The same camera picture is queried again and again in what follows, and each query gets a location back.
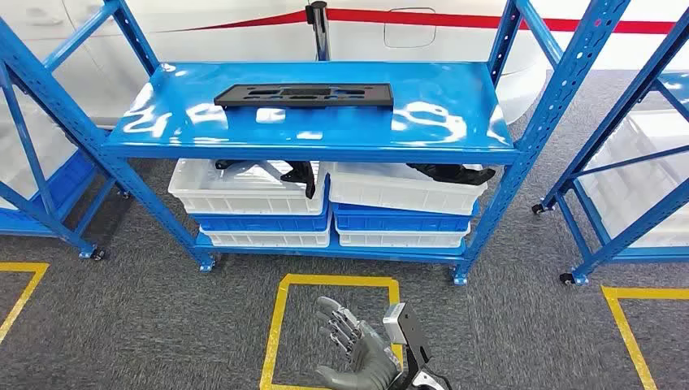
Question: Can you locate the red barrier belt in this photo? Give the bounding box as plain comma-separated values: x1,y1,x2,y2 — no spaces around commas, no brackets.
327,7,677,35
161,9,308,34

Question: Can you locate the white car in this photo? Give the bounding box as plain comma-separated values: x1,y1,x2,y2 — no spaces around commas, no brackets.
0,0,689,128

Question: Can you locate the black curved plastic part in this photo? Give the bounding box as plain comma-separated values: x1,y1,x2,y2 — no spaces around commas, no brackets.
406,162,496,187

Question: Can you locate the long black plastic frame part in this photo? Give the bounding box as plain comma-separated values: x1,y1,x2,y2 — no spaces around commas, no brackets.
213,82,395,112

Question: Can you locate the translucent white storage bin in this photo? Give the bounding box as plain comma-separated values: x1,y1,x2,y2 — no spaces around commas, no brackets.
578,110,689,249
0,99,79,212

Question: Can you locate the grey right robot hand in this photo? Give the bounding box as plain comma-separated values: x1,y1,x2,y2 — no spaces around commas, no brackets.
314,296,404,390

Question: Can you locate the blue steel shelf rack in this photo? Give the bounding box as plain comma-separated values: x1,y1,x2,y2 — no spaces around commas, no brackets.
0,64,130,263
531,11,689,286
0,0,632,286

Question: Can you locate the yellow floor tape square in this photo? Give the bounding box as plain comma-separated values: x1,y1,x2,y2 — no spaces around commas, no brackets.
259,273,404,390
0,262,50,345
600,286,689,390

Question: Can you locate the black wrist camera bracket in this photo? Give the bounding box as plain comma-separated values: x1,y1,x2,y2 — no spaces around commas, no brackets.
398,305,433,390

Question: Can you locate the black stanchion post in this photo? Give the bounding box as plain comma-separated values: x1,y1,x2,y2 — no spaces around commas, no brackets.
305,1,331,62

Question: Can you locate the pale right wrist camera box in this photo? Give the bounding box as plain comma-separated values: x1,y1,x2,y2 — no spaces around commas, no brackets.
382,302,408,346

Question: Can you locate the black angled plastic part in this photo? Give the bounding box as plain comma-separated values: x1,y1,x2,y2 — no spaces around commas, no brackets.
214,158,318,200

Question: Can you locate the white plastic storage bin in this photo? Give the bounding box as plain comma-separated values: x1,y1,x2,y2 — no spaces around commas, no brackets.
325,161,488,216
199,218,333,249
334,223,472,249
167,158,331,216

